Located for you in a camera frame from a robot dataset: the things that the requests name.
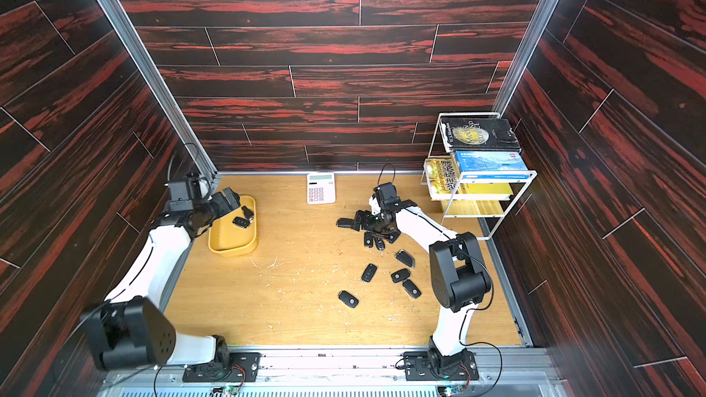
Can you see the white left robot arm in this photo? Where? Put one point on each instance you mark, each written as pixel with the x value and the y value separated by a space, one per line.
pixel 128 330

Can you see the black car key right lower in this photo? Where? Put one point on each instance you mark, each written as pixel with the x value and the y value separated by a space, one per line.
pixel 412 290

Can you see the yellow book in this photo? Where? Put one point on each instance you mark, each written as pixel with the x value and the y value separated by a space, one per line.
pixel 443 184

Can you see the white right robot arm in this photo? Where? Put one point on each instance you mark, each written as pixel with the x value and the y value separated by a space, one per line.
pixel 459 278

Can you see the black VW car key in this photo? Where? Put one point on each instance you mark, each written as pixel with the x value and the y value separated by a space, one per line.
pixel 368 240

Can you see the yellow plastic storage box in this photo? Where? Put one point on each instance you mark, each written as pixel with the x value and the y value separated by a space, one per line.
pixel 228 240

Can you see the black car key right middle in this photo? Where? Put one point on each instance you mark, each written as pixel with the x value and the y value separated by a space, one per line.
pixel 400 275

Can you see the white calculator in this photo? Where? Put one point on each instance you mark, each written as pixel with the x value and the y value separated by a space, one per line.
pixel 321 188

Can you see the white metal shelf rack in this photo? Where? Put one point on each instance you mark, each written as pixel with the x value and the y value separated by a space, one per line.
pixel 490 213

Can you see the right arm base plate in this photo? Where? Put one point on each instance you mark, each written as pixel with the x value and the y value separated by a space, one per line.
pixel 425 366

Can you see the black chrome Mercedes car key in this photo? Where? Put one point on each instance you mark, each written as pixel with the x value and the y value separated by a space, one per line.
pixel 248 214

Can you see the black book gold emblem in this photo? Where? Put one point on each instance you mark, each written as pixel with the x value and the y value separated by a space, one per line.
pixel 478 135

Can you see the small black car key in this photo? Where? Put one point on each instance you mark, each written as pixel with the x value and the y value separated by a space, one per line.
pixel 392 237

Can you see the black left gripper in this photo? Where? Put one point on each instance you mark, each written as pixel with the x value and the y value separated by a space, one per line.
pixel 233 202

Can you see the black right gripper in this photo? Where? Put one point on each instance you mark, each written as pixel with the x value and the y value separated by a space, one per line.
pixel 363 220

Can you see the black car key right upper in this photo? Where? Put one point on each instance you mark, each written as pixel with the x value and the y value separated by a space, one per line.
pixel 405 258

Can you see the black flip car key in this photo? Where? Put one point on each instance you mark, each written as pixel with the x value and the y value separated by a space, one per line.
pixel 241 222

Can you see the black car key front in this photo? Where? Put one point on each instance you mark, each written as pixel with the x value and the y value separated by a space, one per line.
pixel 348 299

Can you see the large black smart key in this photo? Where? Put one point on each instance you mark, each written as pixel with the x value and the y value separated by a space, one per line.
pixel 347 223

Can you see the blue book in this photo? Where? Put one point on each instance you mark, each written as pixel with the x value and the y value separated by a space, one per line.
pixel 490 166

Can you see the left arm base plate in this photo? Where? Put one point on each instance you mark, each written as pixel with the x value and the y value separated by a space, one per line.
pixel 240 367

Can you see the black car key centre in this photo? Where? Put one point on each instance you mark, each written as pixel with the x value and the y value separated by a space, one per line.
pixel 369 273

